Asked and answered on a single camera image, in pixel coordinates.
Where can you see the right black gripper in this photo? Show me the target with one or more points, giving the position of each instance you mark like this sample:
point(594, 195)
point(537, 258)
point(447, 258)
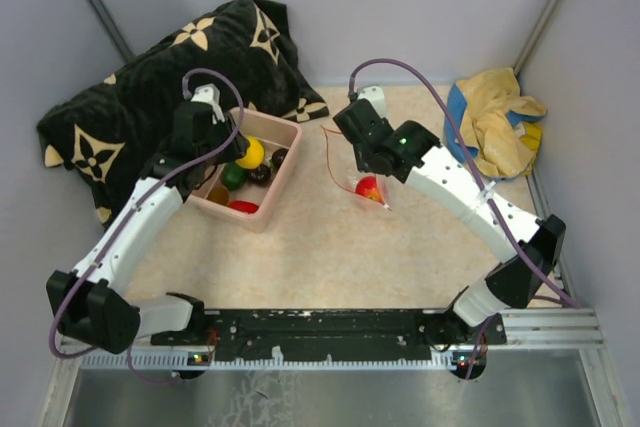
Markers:
point(359, 159)

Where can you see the yellow blue crumpled cloth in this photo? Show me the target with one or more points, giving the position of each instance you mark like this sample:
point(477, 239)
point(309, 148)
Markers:
point(499, 125)

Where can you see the dark purple plum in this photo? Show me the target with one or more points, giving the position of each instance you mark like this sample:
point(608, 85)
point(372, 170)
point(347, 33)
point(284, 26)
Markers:
point(260, 176)

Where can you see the red yellow apple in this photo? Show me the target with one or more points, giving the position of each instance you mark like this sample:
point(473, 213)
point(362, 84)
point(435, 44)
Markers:
point(368, 187)

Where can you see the pink plastic bin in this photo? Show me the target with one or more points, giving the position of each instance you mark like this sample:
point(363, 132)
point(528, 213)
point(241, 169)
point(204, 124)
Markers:
point(274, 133)

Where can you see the aluminium frame bar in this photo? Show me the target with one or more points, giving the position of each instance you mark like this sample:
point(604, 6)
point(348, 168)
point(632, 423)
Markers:
point(538, 329)

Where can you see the red chili pepper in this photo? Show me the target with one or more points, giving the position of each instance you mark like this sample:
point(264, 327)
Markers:
point(243, 206)

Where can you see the black floral pillow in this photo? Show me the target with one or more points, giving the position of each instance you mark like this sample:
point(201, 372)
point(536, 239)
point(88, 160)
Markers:
point(107, 132)

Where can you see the dark green lime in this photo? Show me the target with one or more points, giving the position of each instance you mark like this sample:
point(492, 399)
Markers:
point(234, 177)

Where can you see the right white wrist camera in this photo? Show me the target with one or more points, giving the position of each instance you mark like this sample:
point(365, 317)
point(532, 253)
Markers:
point(375, 95)

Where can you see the clear zip top bag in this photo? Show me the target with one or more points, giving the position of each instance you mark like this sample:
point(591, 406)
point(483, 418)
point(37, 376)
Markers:
point(346, 181)

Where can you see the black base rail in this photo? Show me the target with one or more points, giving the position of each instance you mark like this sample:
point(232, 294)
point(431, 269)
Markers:
point(337, 334)

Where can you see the right corner frame post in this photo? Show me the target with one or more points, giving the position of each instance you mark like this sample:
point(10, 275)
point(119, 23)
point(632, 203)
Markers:
point(540, 26)

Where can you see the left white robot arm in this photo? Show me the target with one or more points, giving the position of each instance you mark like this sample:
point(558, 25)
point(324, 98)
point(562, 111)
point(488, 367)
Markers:
point(88, 301)

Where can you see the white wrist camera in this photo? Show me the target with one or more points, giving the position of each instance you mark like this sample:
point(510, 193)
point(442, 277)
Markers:
point(209, 94)
point(375, 95)

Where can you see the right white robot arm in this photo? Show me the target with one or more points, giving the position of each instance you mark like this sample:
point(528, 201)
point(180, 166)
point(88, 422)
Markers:
point(527, 247)

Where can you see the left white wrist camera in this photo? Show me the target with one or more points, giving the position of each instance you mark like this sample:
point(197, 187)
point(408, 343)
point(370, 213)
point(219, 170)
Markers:
point(209, 94)

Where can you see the yellow lemon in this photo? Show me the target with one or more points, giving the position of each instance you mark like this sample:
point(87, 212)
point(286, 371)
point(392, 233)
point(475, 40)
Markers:
point(254, 155)

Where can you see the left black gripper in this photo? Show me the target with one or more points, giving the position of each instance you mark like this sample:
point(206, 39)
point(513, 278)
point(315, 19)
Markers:
point(228, 128)

